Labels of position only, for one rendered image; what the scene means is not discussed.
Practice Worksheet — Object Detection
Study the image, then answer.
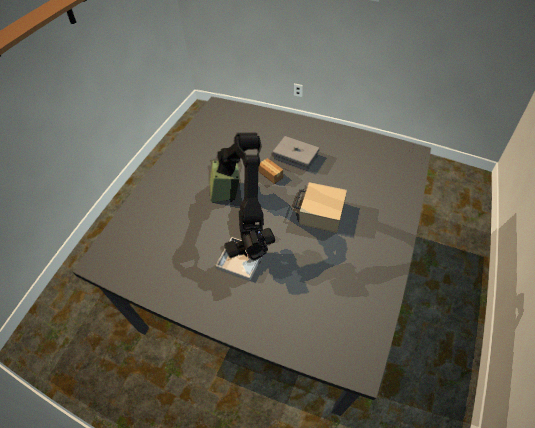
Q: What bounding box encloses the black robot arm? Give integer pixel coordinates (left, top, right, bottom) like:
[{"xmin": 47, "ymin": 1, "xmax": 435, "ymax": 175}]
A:
[{"xmin": 217, "ymin": 133, "xmax": 268, "ymax": 260}]

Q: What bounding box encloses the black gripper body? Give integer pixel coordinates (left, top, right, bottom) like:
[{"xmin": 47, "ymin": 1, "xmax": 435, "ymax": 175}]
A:
[{"xmin": 225, "ymin": 228, "xmax": 275, "ymax": 258}]

